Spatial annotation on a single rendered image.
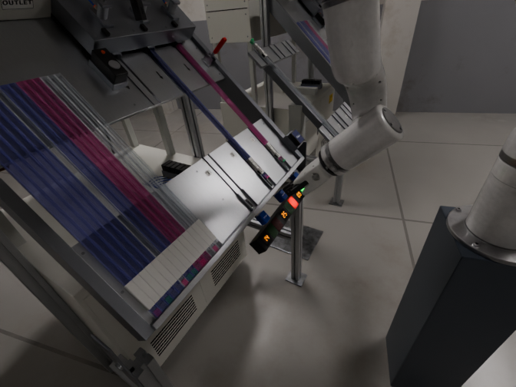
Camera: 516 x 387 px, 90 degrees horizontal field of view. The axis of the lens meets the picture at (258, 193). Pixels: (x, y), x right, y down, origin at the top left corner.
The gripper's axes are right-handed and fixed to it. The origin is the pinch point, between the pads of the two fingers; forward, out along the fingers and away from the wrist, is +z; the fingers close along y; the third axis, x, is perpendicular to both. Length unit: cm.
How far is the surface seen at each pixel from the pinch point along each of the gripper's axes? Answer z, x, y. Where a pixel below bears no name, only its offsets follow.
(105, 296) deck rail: 4, 12, -49
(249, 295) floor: 69, -34, 3
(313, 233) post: 59, -42, 57
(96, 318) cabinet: 41, 10, -48
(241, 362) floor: 60, -43, -24
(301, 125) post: 11.2, 11.4, 46.1
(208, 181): 4.9, 16.7, -16.0
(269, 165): 4.9, 8.9, 5.4
